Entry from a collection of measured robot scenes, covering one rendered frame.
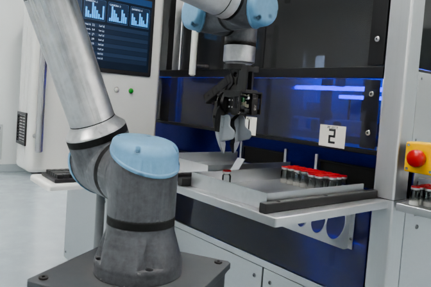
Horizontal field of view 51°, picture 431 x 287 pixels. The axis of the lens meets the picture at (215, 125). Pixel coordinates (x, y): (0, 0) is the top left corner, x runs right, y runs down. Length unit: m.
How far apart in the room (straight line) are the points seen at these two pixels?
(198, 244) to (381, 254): 0.76
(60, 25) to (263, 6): 0.37
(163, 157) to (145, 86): 1.09
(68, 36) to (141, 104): 1.02
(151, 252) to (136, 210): 0.07
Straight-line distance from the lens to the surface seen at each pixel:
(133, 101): 1.79
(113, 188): 0.76
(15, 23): 6.38
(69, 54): 0.82
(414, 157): 1.12
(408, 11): 1.20
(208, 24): 0.98
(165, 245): 0.77
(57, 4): 0.82
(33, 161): 1.67
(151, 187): 0.73
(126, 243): 0.76
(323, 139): 1.29
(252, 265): 1.54
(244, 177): 1.22
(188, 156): 1.52
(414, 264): 1.36
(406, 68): 1.18
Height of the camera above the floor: 1.09
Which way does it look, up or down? 3 degrees down
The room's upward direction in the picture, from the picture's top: 4 degrees clockwise
